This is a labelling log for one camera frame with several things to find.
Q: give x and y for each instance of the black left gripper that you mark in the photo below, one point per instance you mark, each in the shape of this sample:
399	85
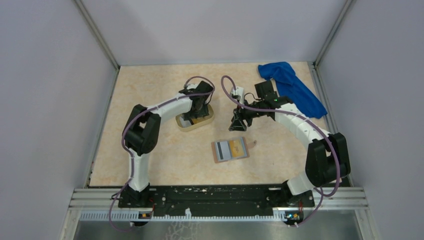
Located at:
203	112

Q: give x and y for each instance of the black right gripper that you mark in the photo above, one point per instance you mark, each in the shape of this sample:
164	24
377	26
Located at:
237	123

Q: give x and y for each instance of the cream plastic tray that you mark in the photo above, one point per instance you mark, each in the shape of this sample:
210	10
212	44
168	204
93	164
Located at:
208	120

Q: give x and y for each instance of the tan leather card holder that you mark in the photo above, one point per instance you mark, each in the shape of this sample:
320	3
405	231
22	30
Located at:
249	146

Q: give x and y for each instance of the gold VIP credit card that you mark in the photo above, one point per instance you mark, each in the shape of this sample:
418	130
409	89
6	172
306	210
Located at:
238	148

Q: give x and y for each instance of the blue cloth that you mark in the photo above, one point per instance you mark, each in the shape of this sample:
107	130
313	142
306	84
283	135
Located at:
288	84

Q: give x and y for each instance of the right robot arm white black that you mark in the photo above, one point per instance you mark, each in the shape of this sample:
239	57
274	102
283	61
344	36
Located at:
327	158

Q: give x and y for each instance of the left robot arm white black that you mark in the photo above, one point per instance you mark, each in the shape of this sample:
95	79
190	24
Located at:
190	107

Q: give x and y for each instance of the white black card in tray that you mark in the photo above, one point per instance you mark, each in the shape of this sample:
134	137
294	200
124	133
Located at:
185	123

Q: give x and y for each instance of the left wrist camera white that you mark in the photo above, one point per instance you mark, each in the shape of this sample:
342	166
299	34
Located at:
188	89

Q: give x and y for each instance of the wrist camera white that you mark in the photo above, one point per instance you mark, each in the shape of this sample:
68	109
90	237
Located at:
188	89
238	94

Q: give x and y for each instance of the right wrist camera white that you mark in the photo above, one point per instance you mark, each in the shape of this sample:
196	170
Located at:
238	94

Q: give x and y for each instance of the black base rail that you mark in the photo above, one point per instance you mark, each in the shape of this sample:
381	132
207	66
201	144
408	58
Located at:
240	200

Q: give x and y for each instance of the aluminium frame rail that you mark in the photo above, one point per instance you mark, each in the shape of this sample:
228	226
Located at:
96	204

